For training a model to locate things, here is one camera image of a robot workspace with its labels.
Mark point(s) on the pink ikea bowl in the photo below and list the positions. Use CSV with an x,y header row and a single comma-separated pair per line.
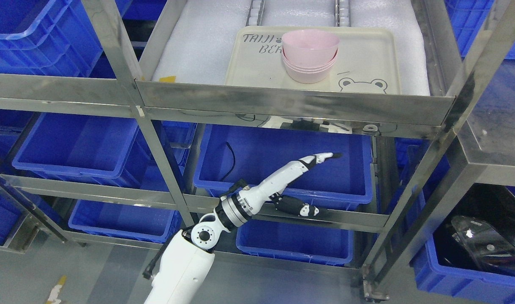
x,y
310,48

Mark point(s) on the blue bin holding helmet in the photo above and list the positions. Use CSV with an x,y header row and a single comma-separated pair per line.
x,y
433,277

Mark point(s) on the steel shelf rack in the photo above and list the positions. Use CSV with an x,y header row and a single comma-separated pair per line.
x,y
133,95

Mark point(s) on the blue bin bottom left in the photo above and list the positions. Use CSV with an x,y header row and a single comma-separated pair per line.
x,y
124,221

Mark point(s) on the stack of pink bowls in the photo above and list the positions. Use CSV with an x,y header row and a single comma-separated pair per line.
x,y
308,75

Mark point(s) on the blue bin under shelf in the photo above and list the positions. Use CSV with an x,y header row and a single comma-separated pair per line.
x,y
231,153

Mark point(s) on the black motorcycle helmet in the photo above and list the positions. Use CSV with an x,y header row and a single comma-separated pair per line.
x,y
479,233

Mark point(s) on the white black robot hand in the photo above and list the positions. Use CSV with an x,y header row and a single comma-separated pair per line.
x,y
272,187

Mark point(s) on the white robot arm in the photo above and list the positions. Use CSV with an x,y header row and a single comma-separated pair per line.
x,y
189,256

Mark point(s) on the cream bear tray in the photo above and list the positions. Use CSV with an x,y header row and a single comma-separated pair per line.
x,y
366,61

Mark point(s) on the blue bin left middle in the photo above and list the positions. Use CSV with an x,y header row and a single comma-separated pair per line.
x,y
87,149

